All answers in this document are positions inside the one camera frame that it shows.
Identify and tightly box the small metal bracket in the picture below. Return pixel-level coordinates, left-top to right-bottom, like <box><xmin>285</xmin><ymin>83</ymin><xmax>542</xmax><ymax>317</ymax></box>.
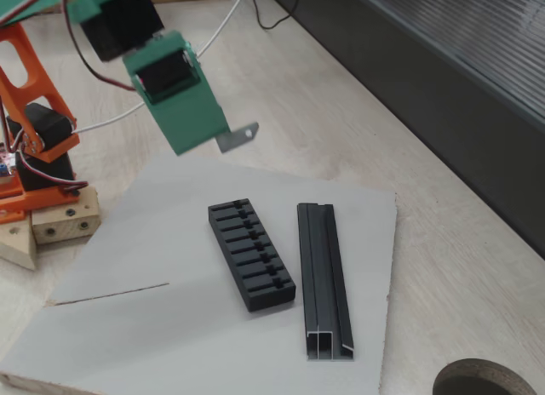
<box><xmin>215</xmin><ymin>121</ymin><xmax>261</xmax><ymax>154</ymax></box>

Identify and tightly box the black slotted holder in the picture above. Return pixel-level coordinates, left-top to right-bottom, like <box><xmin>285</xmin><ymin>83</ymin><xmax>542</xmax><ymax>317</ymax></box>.
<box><xmin>207</xmin><ymin>197</ymin><xmax>297</xmax><ymax>314</ymax></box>

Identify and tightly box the wooden block with screw holes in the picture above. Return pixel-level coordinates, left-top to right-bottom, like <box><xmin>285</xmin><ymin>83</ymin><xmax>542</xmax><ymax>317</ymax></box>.
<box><xmin>31</xmin><ymin>185</ymin><xmax>101</xmax><ymax>246</ymax></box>

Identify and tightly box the red controller board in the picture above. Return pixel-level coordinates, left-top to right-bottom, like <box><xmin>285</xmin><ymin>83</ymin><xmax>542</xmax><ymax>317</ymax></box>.
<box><xmin>0</xmin><ymin>150</ymin><xmax>19</xmax><ymax>187</ymax></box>

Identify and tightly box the black aluminium profile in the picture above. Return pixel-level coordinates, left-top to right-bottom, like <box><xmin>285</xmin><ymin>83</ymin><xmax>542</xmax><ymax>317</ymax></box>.
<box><xmin>295</xmin><ymin>202</ymin><xmax>357</xmax><ymax>364</ymax></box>

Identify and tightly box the light wooden wedge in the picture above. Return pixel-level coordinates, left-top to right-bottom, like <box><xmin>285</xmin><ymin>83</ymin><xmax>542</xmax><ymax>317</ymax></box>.
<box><xmin>0</xmin><ymin>211</ymin><xmax>38</xmax><ymax>272</ymax></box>

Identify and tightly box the grey plywood board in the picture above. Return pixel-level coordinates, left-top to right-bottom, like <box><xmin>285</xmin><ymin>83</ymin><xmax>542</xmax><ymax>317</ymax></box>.
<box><xmin>0</xmin><ymin>153</ymin><xmax>399</xmax><ymax>395</ymax></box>

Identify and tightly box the white USB cable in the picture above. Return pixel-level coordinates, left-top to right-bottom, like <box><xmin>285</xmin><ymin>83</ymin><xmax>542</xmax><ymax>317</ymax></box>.
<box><xmin>73</xmin><ymin>0</ymin><xmax>251</xmax><ymax>135</ymax></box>

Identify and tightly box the black power cable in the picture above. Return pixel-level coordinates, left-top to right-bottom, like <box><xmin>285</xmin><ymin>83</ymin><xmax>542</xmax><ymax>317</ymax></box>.
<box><xmin>248</xmin><ymin>0</ymin><xmax>300</xmax><ymax>31</ymax></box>

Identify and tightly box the red white black servo wire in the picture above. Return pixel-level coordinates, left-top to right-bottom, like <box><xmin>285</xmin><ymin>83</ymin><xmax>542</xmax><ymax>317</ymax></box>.
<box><xmin>15</xmin><ymin>150</ymin><xmax>89</xmax><ymax>198</ymax></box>

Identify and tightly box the orange controller board mount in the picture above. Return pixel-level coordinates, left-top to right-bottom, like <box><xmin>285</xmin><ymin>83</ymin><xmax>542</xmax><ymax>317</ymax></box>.
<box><xmin>0</xmin><ymin>181</ymin><xmax>26</xmax><ymax>225</ymax></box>

